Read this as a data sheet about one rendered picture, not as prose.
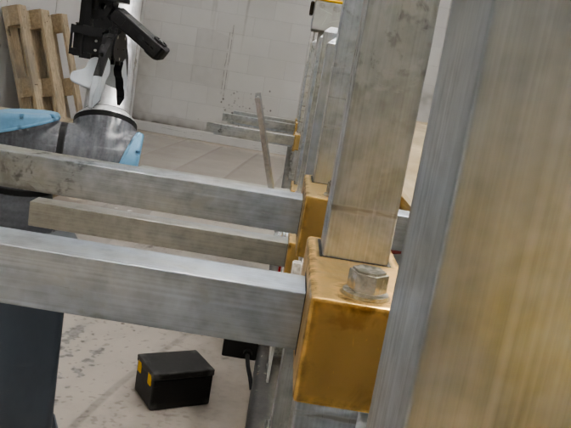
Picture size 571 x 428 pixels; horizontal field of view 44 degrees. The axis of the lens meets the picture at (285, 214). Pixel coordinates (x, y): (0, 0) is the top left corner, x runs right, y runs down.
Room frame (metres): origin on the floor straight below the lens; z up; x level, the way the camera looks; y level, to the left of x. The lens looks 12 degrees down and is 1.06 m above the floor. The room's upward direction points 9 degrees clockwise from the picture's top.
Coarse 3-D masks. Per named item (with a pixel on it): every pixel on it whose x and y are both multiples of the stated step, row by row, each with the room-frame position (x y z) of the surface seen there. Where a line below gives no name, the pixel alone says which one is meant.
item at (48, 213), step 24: (48, 216) 0.82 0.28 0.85; (72, 216) 0.82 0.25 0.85; (96, 216) 0.83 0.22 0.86; (120, 216) 0.83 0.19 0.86; (144, 216) 0.85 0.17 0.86; (144, 240) 0.83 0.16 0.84; (168, 240) 0.83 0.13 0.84; (192, 240) 0.83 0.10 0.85; (216, 240) 0.83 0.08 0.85; (240, 240) 0.83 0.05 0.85; (264, 240) 0.83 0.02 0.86
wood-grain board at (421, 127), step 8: (416, 128) 3.03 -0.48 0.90; (424, 128) 3.13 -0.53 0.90; (416, 136) 2.54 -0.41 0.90; (424, 136) 2.61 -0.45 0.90; (416, 144) 2.15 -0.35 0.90; (416, 152) 1.89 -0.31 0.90; (416, 160) 1.67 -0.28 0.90; (408, 168) 1.48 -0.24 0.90; (416, 168) 1.50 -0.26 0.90; (408, 176) 1.35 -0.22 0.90; (416, 176) 1.37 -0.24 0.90; (408, 184) 1.23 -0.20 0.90; (408, 192) 1.14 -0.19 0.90; (400, 200) 1.09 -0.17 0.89; (408, 200) 1.05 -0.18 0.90; (400, 208) 1.08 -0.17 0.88; (408, 208) 1.02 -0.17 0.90
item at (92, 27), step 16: (96, 0) 1.29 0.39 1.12; (112, 0) 1.27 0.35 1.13; (128, 0) 1.30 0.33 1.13; (80, 16) 1.30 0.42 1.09; (96, 16) 1.29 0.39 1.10; (80, 32) 1.27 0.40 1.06; (96, 32) 1.27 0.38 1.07; (112, 32) 1.27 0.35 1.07; (80, 48) 1.27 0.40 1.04; (96, 48) 1.27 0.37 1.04; (112, 48) 1.26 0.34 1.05; (112, 64) 1.28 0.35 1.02
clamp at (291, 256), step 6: (288, 234) 0.88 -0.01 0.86; (294, 234) 0.84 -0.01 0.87; (288, 240) 0.83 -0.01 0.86; (294, 240) 0.81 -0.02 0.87; (288, 246) 0.80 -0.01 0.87; (294, 246) 0.79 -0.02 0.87; (288, 252) 0.79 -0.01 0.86; (294, 252) 0.79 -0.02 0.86; (288, 258) 0.79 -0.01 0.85; (294, 258) 0.79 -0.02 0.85; (288, 264) 0.79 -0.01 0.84; (288, 270) 0.79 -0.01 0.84
